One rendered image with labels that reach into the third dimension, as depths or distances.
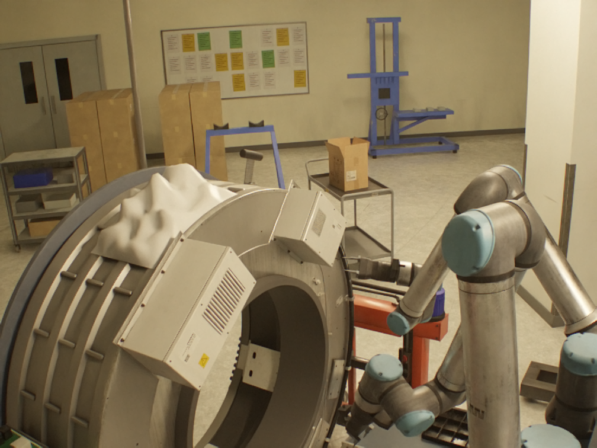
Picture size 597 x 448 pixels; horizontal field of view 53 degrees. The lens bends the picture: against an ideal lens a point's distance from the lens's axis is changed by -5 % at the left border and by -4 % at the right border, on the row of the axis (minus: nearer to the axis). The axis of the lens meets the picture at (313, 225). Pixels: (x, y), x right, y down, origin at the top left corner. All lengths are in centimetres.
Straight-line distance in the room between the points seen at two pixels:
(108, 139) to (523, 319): 562
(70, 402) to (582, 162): 380
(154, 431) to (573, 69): 364
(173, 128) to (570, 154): 527
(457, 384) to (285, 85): 946
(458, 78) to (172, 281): 1020
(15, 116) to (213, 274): 986
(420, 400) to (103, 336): 83
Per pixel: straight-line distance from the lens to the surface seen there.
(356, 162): 551
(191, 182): 188
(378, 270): 223
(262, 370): 266
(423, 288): 209
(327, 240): 213
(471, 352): 127
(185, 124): 822
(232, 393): 283
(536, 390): 408
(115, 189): 210
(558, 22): 472
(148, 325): 160
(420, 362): 312
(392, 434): 277
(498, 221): 120
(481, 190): 191
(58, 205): 721
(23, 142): 1135
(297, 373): 254
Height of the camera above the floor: 239
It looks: 20 degrees down
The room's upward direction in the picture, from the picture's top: 2 degrees counter-clockwise
